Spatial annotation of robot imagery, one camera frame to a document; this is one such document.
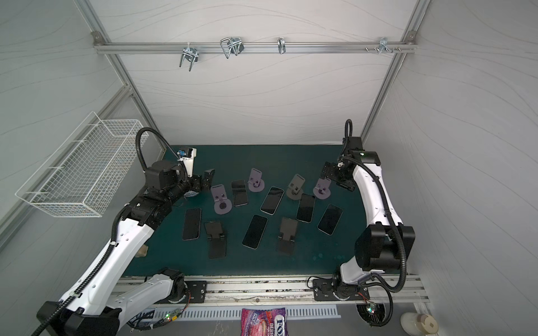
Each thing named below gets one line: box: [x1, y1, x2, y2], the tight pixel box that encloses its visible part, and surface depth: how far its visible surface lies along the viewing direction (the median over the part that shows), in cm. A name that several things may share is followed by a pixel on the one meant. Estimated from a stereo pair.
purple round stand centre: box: [247, 168, 265, 193], surface depth 100 cm
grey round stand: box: [285, 173, 306, 201], surface depth 97 cm
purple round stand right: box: [312, 177, 332, 200], surface depth 100 cm
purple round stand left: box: [210, 184, 232, 215], surface depth 97 cm
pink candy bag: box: [240, 307, 288, 336], surface depth 67 cm
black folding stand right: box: [277, 217, 298, 255], surface depth 82 cm
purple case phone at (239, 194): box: [231, 179, 249, 208], surface depth 101 cm
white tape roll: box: [399, 312, 439, 336], surface depth 62 cm
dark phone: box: [295, 193, 316, 224], surface depth 97 cm
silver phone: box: [259, 186, 286, 216], surface depth 100 cm
